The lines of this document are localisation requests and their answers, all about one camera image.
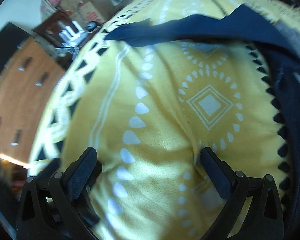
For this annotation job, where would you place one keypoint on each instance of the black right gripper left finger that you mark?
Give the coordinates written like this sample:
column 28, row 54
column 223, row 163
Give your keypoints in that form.
column 56, row 205

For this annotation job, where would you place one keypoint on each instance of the navy blue garment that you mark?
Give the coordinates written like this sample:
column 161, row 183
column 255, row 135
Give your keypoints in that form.
column 246, row 25

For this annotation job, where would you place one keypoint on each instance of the wooden dresser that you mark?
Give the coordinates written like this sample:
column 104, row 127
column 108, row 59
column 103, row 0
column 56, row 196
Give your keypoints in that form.
column 25, row 87

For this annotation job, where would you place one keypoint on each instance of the yellow patterned bed cover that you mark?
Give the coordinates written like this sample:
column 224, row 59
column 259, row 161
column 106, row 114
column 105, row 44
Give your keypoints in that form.
column 147, row 112

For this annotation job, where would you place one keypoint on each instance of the white wifi router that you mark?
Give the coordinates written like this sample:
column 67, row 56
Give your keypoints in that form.
column 72, row 36

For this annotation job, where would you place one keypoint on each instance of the black television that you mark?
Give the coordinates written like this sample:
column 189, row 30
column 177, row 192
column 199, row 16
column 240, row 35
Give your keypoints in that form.
column 11, row 36

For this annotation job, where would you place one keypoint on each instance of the stacked cardboard boxes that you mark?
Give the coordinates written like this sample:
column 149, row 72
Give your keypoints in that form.
column 82, row 11

